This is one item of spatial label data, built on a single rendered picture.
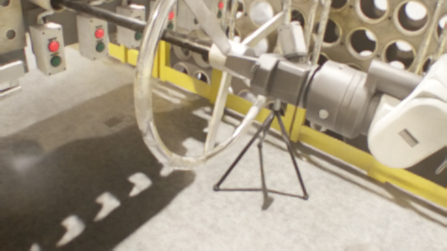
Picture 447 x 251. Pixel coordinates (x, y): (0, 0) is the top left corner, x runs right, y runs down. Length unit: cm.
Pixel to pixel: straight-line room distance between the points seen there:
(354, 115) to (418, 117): 8
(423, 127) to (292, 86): 17
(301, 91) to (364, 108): 9
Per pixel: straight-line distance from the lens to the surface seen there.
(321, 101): 39
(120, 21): 66
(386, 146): 38
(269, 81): 41
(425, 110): 35
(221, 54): 47
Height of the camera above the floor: 104
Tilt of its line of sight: 31 degrees down
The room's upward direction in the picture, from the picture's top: 7 degrees clockwise
